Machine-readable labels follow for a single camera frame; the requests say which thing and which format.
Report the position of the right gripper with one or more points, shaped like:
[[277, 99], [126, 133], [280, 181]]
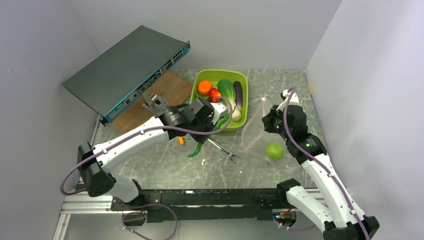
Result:
[[268, 119]]

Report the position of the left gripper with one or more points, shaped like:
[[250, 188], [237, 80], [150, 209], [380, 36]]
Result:
[[201, 138]]

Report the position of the red apple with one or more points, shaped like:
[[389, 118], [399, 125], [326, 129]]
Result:
[[214, 95]]

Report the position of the green apple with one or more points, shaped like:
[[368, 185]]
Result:
[[275, 151]]

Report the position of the clear zip top bag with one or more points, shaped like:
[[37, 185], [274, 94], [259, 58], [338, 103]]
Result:
[[254, 141]]

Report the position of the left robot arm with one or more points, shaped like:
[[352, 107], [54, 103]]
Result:
[[97, 163]]

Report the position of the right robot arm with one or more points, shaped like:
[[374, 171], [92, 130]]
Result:
[[339, 218]]

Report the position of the orange tangerine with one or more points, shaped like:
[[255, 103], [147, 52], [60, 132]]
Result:
[[204, 87]]

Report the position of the bok choy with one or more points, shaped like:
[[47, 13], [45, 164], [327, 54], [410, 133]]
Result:
[[227, 90]]

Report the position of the wooden board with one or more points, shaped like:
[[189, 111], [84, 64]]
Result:
[[170, 87]]

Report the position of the green plastic basin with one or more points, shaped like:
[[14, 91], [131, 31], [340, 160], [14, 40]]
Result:
[[214, 75]]

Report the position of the purple eggplant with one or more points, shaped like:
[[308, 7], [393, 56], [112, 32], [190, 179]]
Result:
[[238, 100]]

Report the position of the silver wrench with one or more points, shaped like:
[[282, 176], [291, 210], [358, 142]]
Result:
[[233, 156]]

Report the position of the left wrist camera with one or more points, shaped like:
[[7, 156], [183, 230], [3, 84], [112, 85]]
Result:
[[220, 110]]

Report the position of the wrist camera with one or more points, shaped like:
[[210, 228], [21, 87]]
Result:
[[220, 110], [286, 99]]

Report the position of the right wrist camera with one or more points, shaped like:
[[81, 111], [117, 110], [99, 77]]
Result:
[[286, 99]]

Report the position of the yellow handled screwdriver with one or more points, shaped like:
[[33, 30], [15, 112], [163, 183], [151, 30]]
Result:
[[181, 140]]

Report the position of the metal stand bracket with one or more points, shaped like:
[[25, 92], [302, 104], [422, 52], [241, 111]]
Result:
[[153, 102]]

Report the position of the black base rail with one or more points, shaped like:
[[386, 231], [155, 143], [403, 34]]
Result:
[[206, 204]]

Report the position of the grey network switch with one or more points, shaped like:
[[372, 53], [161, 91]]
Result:
[[112, 81]]

